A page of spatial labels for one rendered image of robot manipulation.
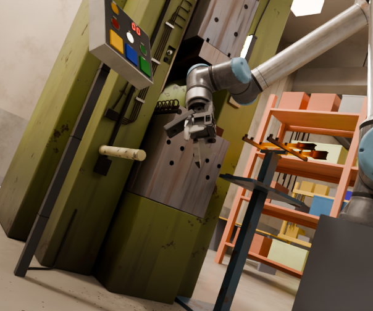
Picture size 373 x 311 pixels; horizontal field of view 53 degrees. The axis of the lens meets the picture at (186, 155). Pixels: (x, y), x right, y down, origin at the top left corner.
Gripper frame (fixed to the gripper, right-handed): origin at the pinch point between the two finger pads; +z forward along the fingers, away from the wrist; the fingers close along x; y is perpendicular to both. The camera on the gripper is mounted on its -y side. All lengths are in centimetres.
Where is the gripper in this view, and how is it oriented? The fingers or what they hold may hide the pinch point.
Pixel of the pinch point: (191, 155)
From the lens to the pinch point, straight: 115.7
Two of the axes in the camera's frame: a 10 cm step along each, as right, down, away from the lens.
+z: -0.3, 8.1, -5.8
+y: 9.6, -1.3, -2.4
